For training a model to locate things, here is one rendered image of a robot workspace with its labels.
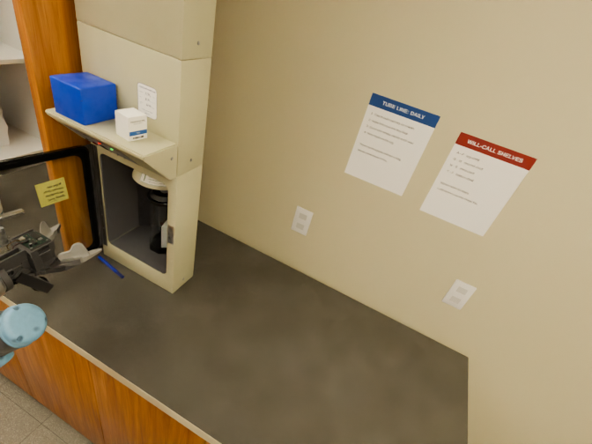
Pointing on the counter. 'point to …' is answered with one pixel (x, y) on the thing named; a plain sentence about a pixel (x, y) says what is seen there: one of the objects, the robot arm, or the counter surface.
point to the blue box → (84, 97)
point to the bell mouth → (148, 181)
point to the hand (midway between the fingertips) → (81, 238)
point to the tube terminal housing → (107, 63)
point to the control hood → (167, 150)
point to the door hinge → (98, 192)
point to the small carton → (130, 124)
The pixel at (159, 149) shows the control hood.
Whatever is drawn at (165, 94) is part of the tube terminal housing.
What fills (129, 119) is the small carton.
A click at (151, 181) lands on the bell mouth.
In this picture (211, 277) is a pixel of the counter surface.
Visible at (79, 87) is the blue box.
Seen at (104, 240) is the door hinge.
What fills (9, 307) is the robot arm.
